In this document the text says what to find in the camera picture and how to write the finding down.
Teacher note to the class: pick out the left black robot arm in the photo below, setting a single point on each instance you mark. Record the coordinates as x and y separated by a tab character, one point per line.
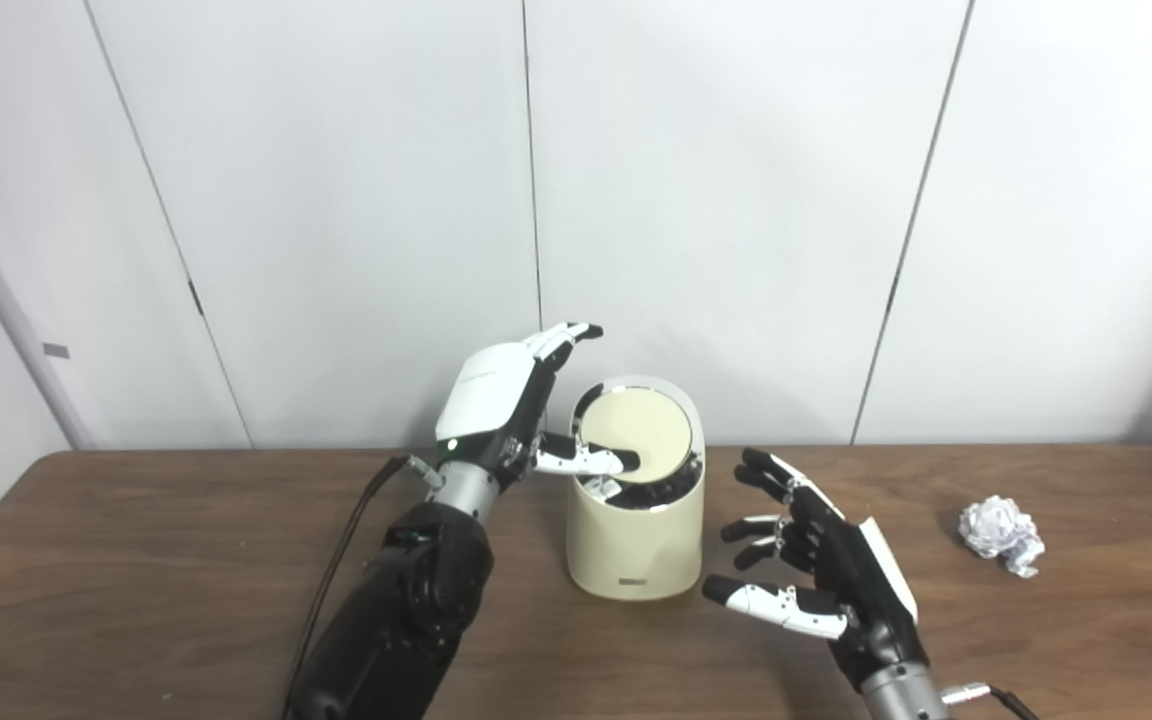
406	610

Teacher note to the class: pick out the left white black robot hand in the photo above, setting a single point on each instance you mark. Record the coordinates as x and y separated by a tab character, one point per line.
486	390

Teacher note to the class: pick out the cream-colored round bin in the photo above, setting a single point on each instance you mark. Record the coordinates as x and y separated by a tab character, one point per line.
636	545

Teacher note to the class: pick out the cream round bin lid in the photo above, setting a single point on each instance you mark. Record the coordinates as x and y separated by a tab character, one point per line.
651	430

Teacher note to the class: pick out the white paper ball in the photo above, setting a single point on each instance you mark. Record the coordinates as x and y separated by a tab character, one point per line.
998	530

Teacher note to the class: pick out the small grey wall tag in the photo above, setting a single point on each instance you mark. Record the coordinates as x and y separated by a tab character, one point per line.
56	350

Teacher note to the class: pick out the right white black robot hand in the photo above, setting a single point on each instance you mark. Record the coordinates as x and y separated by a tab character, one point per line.
861	590

